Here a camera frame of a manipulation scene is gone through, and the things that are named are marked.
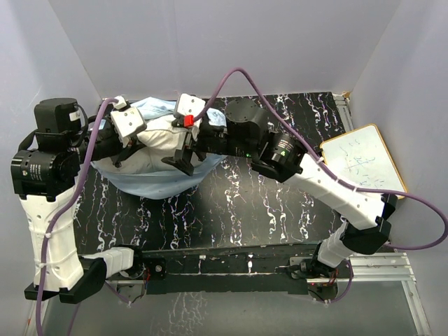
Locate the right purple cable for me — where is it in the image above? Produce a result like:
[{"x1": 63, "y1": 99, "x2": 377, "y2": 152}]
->
[{"x1": 194, "y1": 66, "x2": 448, "y2": 305}]

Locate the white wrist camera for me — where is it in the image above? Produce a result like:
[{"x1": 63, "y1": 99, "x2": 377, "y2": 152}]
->
[
  {"x1": 171, "y1": 93, "x2": 206, "y2": 129},
  {"x1": 110, "y1": 96, "x2": 147, "y2": 147}
]

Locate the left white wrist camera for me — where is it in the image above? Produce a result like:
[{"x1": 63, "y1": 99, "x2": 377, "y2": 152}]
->
[{"x1": 110, "y1": 96, "x2": 147, "y2": 147}]

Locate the small whiteboard wooden frame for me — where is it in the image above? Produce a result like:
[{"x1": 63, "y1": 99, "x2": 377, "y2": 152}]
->
[{"x1": 320, "y1": 124, "x2": 407, "y2": 192}]

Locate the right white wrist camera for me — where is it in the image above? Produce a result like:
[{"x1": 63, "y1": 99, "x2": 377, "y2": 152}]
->
[{"x1": 171, "y1": 93, "x2": 206, "y2": 129}]

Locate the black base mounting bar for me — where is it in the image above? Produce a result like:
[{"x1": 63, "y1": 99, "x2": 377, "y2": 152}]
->
[{"x1": 110, "y1": 244, "x2": 351, "y2": 297}]

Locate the light blue pillowcase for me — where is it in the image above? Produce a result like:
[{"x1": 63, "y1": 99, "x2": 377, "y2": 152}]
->
[{"x1": 91, "y1": 97, "x2": 226, "y2": 200}]

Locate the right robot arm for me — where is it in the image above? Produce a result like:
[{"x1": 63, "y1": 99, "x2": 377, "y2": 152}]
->
[{"x1": 162, "y1": 94, "x2": 398, "y2": 278}]

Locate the aluminium frame rail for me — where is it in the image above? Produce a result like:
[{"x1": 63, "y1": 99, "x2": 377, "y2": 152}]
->
[{"x1": 43, "y1": 244, "x2": 431, "y2": 335}]

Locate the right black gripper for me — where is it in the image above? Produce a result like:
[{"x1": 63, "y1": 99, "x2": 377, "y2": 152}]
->
[{"x1": 161, "y1": 120, "x2": 255, "y2": 176}]

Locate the white pillow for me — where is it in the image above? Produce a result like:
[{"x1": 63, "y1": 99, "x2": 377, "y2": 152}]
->
[{"x1": 92, "y1": 115, "x2": 187, "y2": 174}]

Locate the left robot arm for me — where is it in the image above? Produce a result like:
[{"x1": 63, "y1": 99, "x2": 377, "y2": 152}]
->
[{"x1": 10, "y1": 97, "x2": 145, "y2": 304}]

